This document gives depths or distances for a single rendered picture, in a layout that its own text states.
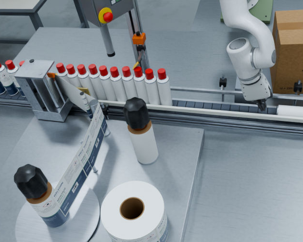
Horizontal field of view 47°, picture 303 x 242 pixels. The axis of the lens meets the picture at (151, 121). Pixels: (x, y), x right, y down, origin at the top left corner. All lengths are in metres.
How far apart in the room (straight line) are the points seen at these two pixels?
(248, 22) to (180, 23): 2.47
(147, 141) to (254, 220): 0.46
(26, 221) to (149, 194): 0.49
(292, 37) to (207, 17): 0.78
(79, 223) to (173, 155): 0.43
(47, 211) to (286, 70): 1.08
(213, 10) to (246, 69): 0.99
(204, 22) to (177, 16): 1.68
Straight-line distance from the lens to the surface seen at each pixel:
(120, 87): 1.53
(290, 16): 1.65
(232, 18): 1.26
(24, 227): 1.38
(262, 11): 2.12
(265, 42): 1.25
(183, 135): 1.45
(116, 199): 1.15
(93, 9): 1.35
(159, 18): 3.84
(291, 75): 1.59
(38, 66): 1.55
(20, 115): 1.86
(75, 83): 1.62
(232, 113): 1.48
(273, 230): 1.30
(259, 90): 1.40
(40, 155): 1.56
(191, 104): 1.57
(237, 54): 1.27
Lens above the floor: 2.00
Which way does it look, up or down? 47 degrees down
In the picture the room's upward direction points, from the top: 12 degrees counter-clockwise
